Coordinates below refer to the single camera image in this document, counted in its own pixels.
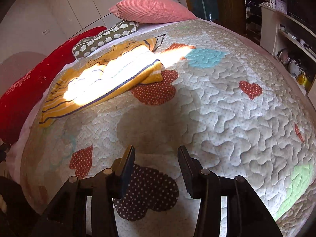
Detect yellow striped knit sweater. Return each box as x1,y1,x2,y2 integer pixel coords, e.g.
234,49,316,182
39,38,163,127

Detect beige patchwork quilt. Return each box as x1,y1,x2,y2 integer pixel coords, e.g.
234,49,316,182
20,20,315,236

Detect red long pillow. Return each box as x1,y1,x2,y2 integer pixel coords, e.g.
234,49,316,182
1,26,107,144

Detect yellow object on shelf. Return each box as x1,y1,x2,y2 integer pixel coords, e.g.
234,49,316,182
297,72,311,90

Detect white shelf unit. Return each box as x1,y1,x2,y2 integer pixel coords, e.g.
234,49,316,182
260,5,315,105

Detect green hedgehog print pillow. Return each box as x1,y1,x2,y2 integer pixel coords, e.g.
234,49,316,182
72,20,139,59

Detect pink textured pillow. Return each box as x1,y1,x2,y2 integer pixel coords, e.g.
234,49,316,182
109,0,197,24

